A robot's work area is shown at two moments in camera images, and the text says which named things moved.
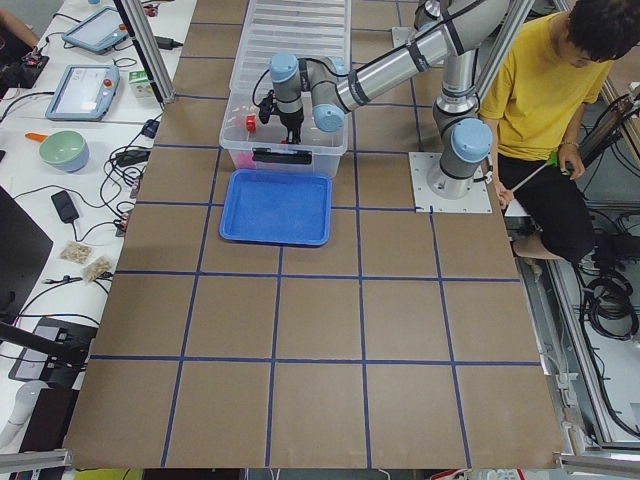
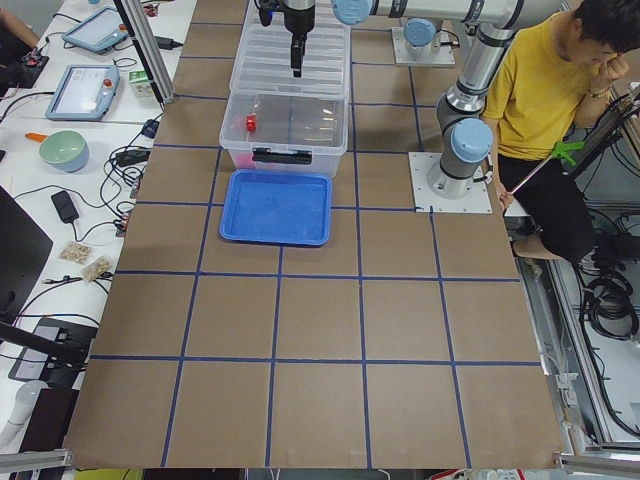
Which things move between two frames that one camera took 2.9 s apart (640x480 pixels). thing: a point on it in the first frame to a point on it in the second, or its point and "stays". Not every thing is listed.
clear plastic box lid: (305, 28) stays
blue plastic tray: (276, 207) stays
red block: (251, 122) stays
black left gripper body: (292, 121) to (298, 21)
